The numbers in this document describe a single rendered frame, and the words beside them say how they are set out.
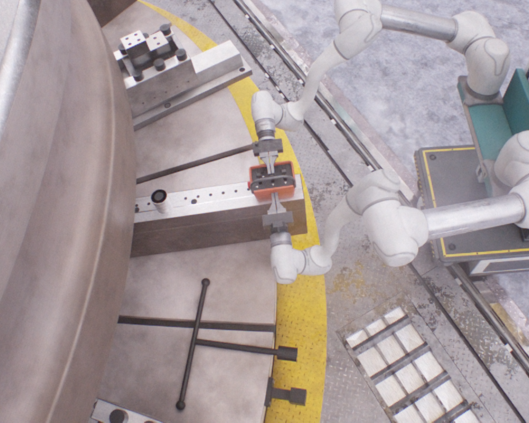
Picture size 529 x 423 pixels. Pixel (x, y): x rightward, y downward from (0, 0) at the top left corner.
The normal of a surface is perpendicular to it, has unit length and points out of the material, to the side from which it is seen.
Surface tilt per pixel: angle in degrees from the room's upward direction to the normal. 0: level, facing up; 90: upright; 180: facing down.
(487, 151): 0
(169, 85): 90
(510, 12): 0
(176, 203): 0
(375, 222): 39
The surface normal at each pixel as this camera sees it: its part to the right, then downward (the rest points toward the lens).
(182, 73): 0.48, 0.74
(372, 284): -0.09, -0.49
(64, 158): 0.97, -0.20
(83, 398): 0.97, 0.15
